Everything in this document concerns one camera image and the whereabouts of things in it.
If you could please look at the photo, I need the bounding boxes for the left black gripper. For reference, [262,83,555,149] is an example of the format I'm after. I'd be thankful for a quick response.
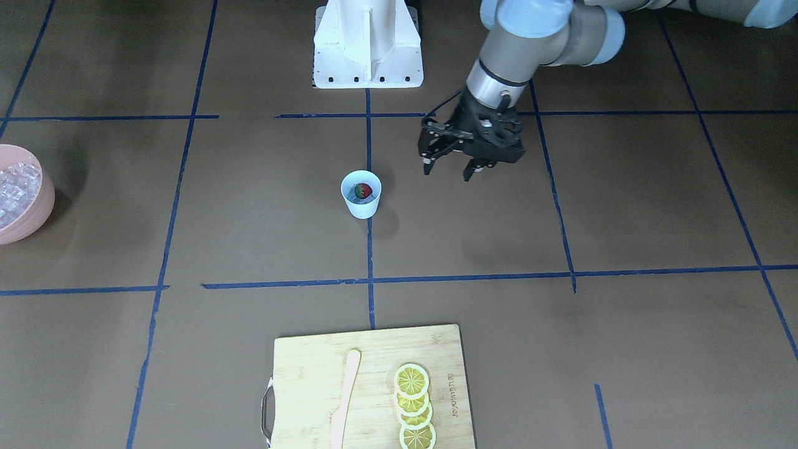
[417,87,526,182]

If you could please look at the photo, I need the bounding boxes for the red strawberry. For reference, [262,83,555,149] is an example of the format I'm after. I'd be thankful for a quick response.
[352,183,373,201]

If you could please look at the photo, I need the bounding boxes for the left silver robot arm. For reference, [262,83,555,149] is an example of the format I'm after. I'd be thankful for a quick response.
[417,1,797,181]

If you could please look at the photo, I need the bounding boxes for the light blue cup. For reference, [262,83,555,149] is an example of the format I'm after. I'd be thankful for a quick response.
[340,170,382,220]

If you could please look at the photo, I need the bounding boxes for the clear ice cube pile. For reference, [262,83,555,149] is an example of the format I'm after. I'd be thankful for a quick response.
[1,162,42,228]

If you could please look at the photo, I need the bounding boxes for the white mounting pole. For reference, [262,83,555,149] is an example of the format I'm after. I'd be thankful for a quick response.
[312,1,424,89]

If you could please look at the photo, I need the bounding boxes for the lemon slices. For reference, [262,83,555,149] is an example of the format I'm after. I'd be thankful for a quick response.
[393,363,437,448]

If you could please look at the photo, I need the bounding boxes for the wooden cutting board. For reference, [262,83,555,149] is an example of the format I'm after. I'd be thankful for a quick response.
[261,324,476,448]

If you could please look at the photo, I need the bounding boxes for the yellow plastic knife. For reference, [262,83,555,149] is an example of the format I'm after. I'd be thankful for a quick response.
[329,349,362,448]

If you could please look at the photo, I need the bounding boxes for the pink bowl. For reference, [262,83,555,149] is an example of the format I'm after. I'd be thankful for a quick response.
[1,144,55,245]

